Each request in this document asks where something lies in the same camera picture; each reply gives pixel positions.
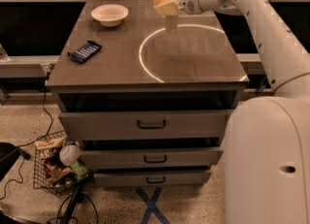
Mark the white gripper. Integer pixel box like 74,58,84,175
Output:
153,0,205,16

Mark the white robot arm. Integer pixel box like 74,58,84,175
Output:
154,0,310,224

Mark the white ceramic bowl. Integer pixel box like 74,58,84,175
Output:
91,4,129,27

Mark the grey drawer cabinet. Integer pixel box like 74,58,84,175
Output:
46,0,248,175

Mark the top grey drawer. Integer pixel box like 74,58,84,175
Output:
59,110,233,141

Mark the grey drawer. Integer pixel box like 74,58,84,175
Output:
80,147,223,170
59,110,233,141
94,170,211,188

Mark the middle grey drawer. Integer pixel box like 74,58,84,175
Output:
80,147,223,170

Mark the bottom grey drawer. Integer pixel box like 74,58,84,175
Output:
94,170,211,188

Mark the white round ball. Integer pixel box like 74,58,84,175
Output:
59,144,80,166

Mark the green snack package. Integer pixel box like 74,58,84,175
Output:
71,161,88,181

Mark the brown snack bag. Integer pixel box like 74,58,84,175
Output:
35,137,65,161

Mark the blue tape cross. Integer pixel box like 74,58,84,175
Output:
136,187,171,224

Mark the black tripod leg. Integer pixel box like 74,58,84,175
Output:
60,184,84,224

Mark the black object at left edge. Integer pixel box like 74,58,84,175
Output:
0,143,30,181

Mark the black power cable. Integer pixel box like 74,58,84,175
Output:
0,72,54,202

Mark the black wire basket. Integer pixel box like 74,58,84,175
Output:
33,131,91,195

